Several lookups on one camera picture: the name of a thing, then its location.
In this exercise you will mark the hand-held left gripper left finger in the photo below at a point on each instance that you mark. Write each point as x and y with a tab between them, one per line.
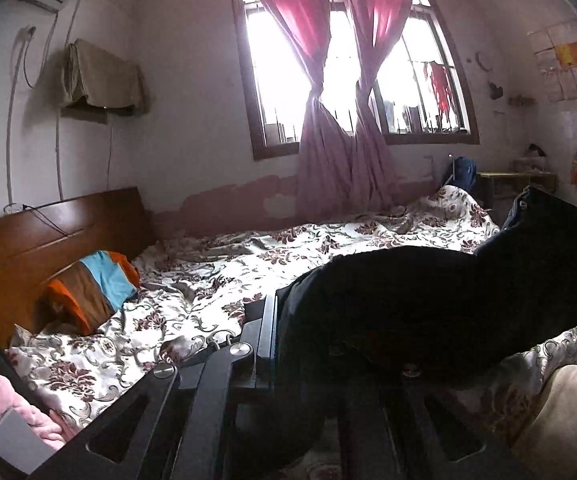
261	345

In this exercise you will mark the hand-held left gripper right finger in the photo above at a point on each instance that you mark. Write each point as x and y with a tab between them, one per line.
393	425

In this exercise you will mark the black padded jacket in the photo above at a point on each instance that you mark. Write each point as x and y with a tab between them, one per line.
418	300

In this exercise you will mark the red hanging clothes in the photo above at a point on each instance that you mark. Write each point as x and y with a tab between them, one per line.
441	87

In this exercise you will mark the floral bedspread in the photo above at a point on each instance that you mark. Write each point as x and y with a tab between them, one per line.
208	285

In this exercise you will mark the orange brown blue striped pillow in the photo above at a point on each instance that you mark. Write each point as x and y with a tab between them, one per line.
93	290

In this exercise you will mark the pink tied curtain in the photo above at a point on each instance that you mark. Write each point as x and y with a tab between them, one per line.
323	160
376	160

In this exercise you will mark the wooden headboard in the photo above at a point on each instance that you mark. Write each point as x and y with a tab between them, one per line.
18	260

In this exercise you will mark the grey box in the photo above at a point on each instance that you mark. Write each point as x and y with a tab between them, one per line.
18	442

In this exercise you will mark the blue backpack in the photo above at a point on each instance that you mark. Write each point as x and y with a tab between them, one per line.
463	172

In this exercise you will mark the pink fluffy garment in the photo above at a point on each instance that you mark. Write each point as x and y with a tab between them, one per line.
3	400

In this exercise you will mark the wooden desk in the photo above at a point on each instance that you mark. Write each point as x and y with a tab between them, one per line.
513	177

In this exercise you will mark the black item on desk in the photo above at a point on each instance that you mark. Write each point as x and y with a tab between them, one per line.
534	150

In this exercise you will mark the wall socket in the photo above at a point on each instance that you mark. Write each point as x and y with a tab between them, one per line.
13	208

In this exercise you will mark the white wall pipe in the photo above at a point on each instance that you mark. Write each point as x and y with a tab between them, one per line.
11	125
59	125

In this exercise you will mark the cloth-covered wall box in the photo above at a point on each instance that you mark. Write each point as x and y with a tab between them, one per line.
103	75

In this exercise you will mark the dark wall ornament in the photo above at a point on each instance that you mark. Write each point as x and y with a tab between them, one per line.
495	91

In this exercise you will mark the small wall shelf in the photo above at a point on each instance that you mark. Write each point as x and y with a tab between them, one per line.
521	101

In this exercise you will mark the wall calendar sheets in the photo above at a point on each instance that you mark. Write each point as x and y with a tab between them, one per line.
568	60

